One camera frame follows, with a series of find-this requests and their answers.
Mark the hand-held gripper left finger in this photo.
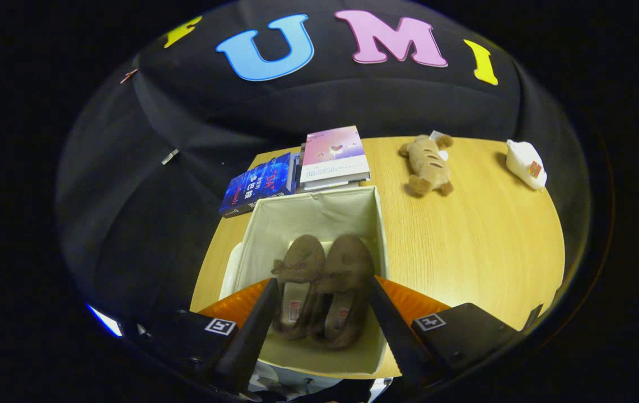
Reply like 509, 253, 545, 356
123, 278, 281, 393

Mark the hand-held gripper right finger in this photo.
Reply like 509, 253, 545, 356
367, 275, 521, 392

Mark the brown suede moccasin shoe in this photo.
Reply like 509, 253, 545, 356
270, 234, 327, 341
308, 233, 376, 350

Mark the green fabric storage box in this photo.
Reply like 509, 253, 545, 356
218, 185, 391, 377

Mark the blue cover book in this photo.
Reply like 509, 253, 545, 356
218, 152, 297, 219

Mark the white-edged book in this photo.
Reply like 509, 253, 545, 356
302, 175, 371, 192

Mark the tan bread plush toy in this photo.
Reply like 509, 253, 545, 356
399, 133, 455, 198

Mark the pink cover book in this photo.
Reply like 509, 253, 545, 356
300, 125, 370, 184

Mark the white plush toy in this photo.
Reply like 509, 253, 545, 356
506, 139, 548, 191

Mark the black backdrop cloth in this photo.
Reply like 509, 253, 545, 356
56, 0, 591, 331

